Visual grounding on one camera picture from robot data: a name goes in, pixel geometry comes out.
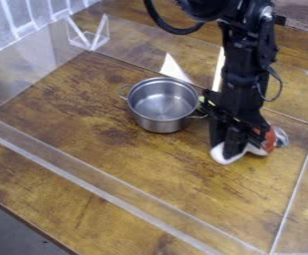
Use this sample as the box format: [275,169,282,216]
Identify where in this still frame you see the black bar in background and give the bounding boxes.
[273,14,286,26]

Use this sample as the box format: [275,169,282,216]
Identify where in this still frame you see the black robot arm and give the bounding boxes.
[179,0,278,161]

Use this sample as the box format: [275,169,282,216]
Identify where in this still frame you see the green handled metal spoon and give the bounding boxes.
[197,96,290,148]

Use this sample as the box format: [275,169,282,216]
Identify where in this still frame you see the white red plush mushroom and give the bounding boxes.
[209,128,277,165]

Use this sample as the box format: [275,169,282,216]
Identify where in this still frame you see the clear acrylic enclosure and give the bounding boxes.
[0,0,308,255]

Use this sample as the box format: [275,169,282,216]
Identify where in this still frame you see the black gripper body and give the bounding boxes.
[199,89,271,140]

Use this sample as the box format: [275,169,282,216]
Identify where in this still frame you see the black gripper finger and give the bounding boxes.
[222,126,250,159]
[209,118,226,147]

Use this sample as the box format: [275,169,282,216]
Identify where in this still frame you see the silver metal pot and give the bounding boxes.
[119,77,207,133]

